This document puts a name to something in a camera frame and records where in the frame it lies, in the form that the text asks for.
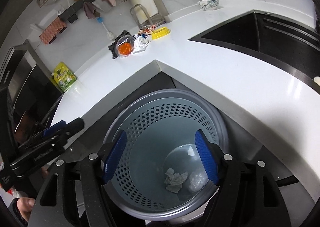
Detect white paper tissue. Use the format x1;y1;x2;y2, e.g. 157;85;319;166
164;168;188;193

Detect black cloth with blue strap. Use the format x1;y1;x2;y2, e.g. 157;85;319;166
108;30;131;59

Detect clear cup with orange residue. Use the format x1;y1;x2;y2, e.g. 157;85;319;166
117;36;135;57

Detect yellow plastic lid ring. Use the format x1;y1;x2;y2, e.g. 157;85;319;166
151;26;171;41

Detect grey perforated trash bin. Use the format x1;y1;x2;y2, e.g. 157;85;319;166
104;89;229;221

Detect black kitchen sink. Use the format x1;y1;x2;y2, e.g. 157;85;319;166
190;11;319;92

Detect person's left hand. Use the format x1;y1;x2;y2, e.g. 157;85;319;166
17;197;35;222

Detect crumpled clear plastic wrap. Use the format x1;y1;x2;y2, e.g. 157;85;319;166
188;168;208;192

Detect green yellow refill pouch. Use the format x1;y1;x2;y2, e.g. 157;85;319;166
52;62;77;92

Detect black stove range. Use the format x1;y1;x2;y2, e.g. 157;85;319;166
1;40;62;144

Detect orange patterned dish cloth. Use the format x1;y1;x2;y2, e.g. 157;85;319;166
39;17;67;45

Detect blue white bottle brush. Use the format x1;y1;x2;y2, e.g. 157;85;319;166
96;17;115;41

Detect dark mauve hanging cloth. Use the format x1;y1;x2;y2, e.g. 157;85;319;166
83;2;100;19

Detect steel cleaver blade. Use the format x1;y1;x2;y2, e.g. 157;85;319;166
92;0;117;13

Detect red white snack wrapper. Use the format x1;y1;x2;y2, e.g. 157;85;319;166
137;24;155;38

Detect steel cutting board rack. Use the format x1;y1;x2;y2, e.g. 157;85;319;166
130;3;166;29

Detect white floral ceramic bowl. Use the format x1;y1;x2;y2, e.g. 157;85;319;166
199;0;220;11

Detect black wall rail rack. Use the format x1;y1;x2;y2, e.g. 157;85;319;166
58;0;95;23

